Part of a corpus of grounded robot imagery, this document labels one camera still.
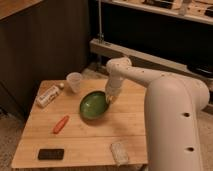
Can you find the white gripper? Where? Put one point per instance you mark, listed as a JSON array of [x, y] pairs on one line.
[[113, 88]]

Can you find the green ceramic bowl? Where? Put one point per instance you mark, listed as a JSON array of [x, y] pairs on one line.
[[93, 105]]

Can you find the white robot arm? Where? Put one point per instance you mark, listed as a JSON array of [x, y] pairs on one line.
[[171, 104]]

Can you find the translucent plastic cup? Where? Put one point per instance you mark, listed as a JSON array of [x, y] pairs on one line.
[[74, 81]]

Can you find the orange carrot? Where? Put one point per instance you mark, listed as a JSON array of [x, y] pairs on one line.
[[59, 126]]

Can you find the white plastic bottle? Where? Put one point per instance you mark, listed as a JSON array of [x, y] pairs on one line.
[[49, 95]]

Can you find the metal shelf rack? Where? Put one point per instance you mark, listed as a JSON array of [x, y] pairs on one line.
[[153, 40]]

